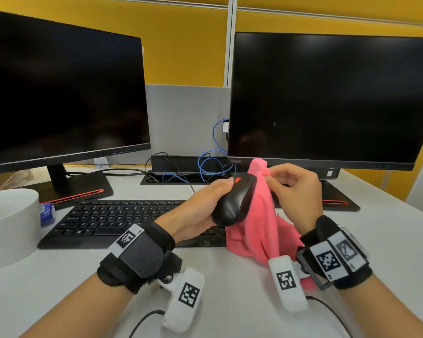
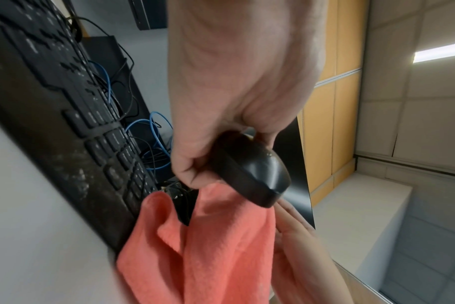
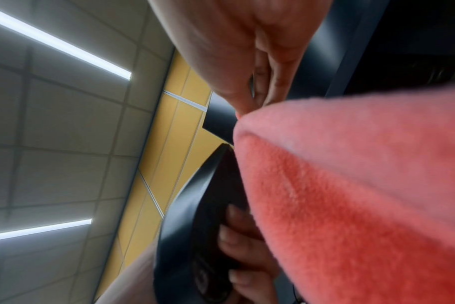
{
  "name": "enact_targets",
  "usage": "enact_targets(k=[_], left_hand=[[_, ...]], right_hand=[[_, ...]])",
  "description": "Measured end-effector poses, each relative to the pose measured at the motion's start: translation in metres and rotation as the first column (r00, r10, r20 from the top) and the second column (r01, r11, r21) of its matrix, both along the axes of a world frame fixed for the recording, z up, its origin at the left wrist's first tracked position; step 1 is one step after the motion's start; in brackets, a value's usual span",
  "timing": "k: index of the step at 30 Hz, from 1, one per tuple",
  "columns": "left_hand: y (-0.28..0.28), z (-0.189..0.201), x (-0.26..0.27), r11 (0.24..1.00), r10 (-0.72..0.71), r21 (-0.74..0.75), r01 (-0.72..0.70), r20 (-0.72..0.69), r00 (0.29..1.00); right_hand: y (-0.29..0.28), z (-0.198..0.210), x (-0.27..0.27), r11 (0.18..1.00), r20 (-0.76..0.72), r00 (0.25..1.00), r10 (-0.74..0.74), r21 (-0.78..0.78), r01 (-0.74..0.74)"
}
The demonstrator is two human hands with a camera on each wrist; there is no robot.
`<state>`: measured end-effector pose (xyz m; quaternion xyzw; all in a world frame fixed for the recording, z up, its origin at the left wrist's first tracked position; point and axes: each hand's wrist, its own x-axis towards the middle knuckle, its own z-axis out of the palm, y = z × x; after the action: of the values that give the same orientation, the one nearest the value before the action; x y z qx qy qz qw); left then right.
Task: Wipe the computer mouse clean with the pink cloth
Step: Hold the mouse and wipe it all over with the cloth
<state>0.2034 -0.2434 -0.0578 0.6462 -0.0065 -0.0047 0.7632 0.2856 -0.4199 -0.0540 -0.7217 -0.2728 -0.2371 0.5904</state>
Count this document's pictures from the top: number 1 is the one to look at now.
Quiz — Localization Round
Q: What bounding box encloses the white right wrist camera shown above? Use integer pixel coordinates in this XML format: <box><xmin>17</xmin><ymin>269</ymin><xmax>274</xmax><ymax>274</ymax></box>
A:
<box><xmin>267</xmin><ymin>255</ymin><xmax>309</xmax><ymax>313</ymax></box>

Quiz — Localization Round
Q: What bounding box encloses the small blue object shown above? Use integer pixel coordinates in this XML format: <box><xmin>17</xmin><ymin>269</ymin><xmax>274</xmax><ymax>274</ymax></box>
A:
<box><xmin>39</xmin><ymin>203</ymin><xmax>57</xmax><ymax>228</ymax></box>

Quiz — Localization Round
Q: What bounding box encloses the black right camera cable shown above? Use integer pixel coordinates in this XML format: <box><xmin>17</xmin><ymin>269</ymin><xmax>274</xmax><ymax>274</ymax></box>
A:
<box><xmin>306</xmin><ymin>295</ymin><xmax>353</xmax><ymax>338</ymax></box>

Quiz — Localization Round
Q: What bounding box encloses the person's right forearm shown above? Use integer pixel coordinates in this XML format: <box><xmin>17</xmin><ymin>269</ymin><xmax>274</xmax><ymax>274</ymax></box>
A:
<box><xmin>338</xmin><ymin>272</ymin><xmax>423</xmax><ymax>338</ymax></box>

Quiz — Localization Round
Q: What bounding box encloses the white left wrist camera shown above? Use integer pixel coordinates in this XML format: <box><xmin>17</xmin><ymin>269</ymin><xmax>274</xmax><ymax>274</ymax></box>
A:
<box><xmin>158</xmin><ymin>267</ymin><xmax>206</xmax><ymax>333</ymax></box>

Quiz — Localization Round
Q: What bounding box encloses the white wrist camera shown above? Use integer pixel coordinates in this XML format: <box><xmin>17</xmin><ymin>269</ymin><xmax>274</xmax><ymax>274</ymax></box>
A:
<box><xmin>267</xmin><ymin>255</ymin><xmax>309</xmax><ymax>313</ymax></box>
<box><xmin>158</xmin><ymin>267</ymin><xmax>206</xmax><ymax>333</ymax></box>

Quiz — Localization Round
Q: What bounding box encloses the black camera cable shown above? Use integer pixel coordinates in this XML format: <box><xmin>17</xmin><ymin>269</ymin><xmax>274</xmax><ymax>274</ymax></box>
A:
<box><xmin>306</xmin><ymin>295</ymin><xmax>353</xmax><ymax>338</ymax></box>
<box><xmin>128</xmin><ymin>309</ymin><xmax>166</xmax><ymax>338</ymax></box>

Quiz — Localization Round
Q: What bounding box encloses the white cabinet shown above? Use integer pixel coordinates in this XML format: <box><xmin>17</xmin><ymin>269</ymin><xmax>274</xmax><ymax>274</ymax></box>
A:
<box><xmin>405</xmin><ymin>137</ymin><xmax>423</xmax><ymax>212</ymax></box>

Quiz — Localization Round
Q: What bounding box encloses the pink cloth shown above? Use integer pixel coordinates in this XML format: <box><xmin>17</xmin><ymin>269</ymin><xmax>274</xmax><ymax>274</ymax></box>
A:
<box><xmin>225</xmin><ymin>158</ymin><xmax>316</xmax><ymax>291</ymax></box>

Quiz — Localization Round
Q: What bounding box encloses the black computer monitor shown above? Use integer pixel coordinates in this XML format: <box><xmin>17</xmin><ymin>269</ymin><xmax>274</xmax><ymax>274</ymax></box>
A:
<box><xmin>0</xmin><ymin>8</ymin><xmax>151</xmax><ymax>210</ymax></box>
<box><xmin>227</xmin><ymin>32</ymin><xmax>423</xmax><ymax>212</ymax></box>

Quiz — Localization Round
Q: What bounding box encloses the black keyboard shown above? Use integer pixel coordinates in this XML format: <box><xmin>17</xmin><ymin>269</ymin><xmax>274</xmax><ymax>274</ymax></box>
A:
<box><xmin>38</xmin><ymin>200</ymin><xmax>228</xmax><ymax>250</ymax></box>

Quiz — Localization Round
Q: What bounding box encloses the white round container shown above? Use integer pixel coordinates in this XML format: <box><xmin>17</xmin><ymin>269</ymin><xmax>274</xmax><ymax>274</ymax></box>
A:
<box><xmin>0</xmin><ymin>189</ymin><xmax>42</xmax><ymax>270</ymax></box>

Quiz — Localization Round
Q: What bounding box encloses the black right wrist strap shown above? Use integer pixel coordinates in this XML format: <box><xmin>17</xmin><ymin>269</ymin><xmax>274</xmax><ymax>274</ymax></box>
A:
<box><xmin>296</xmin><ymin>215</ymin><xmax>373</xmax><ymax>291</ymax></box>

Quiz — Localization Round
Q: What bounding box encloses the black monitor cable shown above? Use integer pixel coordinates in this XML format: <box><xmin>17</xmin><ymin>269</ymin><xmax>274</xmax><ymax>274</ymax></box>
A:
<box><xmin>66</xmin><ymin>169</ymin><xmax>147</xmax><ymax>177</ymax></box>

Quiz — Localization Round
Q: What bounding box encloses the brown cardboard box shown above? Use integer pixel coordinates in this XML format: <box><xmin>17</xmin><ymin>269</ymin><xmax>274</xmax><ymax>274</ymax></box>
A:
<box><xmin>0</xmin><ymin>167</ymin><xmax>52</xmax><ymax>194</ymax></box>

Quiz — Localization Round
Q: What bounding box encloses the person's left hand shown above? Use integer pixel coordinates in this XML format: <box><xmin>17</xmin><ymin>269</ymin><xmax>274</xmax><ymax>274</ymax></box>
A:
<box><xmin>155</xmin><ymin>177</ymin><xmax>235</xmax><ymax>243</ymax></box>

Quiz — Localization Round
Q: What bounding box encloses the black left camera cable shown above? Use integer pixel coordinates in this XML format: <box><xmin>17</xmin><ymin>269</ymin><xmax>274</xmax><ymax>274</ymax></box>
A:
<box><xmin>128</xmin><ymin>309</ymin><xmax>166</xmax><ymax>338</ymax></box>

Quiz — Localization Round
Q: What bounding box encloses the person's right hand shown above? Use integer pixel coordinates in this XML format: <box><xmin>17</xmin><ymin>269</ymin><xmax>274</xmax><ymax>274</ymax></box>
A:
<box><xmin>266</xmin><ymin>163</ymin><xmax>324</xmax><ymax>236</ymax></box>

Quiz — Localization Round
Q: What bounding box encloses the person's left forearm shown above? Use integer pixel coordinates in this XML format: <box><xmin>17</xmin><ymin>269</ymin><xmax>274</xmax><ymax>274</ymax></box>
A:
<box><xmin>21</xmin><ymin>272</ymin><xmax>135</xmax><ymax>338</ymax></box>

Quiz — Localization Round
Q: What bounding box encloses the grey partition panel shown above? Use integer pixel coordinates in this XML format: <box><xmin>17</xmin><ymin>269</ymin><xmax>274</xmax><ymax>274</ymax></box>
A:
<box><xmin>145</xmin><ymin>84</ymin><xmax>232</xmax><ymax>165</ymax></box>

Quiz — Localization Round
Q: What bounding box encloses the blue network cable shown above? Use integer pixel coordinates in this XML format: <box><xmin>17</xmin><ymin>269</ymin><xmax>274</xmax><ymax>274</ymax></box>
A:
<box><xmin>162</xmin><ymin>118</ymin><xmax>237</xmax><ymax>184</ymax></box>

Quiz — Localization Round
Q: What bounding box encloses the black keyboard cable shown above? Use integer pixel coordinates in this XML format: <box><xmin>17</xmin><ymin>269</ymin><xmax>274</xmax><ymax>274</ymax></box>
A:
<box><xmin>144</xmin><ymin>152</ymin><xmax>196</xmax><ymax>194</ymax></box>

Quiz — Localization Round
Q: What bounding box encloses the black white-speckled mouse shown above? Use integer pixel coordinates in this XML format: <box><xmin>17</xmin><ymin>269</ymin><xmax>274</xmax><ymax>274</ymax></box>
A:
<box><xmin>211</xmin><ymin>173</ymin><xmax>258</xmax><ymax>228</ymax></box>

